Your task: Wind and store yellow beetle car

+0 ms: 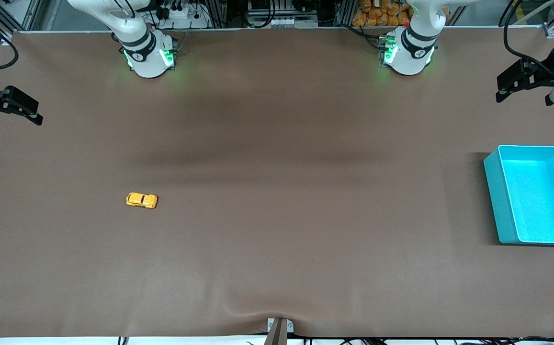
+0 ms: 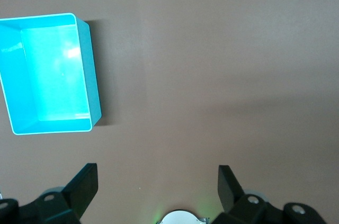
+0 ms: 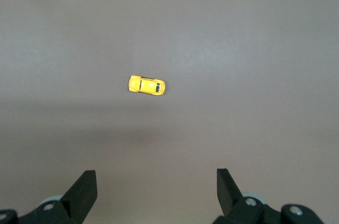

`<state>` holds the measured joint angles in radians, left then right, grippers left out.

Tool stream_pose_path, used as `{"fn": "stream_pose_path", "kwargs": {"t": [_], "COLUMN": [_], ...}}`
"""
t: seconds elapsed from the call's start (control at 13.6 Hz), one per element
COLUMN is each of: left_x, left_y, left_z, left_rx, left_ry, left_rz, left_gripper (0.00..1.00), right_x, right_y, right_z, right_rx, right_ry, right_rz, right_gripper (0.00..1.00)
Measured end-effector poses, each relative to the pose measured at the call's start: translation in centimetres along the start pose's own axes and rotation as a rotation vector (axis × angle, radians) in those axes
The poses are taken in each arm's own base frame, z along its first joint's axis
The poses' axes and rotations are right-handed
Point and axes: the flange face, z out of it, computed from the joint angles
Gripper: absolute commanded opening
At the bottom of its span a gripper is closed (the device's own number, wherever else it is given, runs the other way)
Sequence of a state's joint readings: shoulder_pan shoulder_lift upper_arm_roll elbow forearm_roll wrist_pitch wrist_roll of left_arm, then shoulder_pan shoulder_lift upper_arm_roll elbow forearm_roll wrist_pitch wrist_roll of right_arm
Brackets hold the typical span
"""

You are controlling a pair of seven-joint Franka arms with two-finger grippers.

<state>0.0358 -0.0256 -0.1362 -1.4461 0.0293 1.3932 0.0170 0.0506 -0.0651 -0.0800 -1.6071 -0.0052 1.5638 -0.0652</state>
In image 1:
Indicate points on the orange packets pile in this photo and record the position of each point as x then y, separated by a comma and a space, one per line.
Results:
382, 12

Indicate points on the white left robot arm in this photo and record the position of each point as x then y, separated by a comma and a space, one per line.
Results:
411, 55

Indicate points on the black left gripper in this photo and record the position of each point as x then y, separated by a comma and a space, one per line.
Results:
551, 68

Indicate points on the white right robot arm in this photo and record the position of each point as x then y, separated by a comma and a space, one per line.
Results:
147, 57

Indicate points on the yellow beetle toy car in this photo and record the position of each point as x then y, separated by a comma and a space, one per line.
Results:
139, 200

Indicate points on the turquoise plastic bin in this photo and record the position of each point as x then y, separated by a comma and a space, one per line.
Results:
535, 201

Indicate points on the grey metal clamp bracket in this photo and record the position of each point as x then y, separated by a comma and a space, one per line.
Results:
280, 327

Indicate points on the white terminal connector strip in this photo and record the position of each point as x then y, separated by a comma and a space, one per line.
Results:
284, 22

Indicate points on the brown table cover cloth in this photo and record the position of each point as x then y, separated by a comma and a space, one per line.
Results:
276, 191

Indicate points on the white power strip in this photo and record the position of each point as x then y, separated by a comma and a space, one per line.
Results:
183, 17

